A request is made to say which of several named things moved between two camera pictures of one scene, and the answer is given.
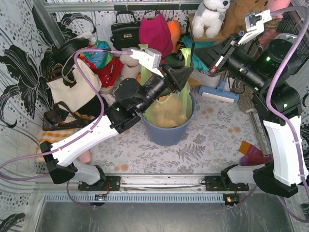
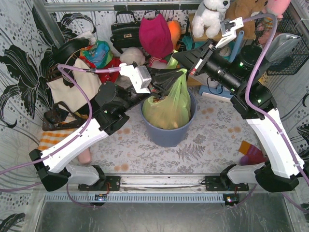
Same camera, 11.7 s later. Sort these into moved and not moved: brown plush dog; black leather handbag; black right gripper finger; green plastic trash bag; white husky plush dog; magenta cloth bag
Moved: green plastic trash bag; black right gripper finger
Not moved: white husky plush dog; magenta cloth bag; black leather handbag; brown plush dog
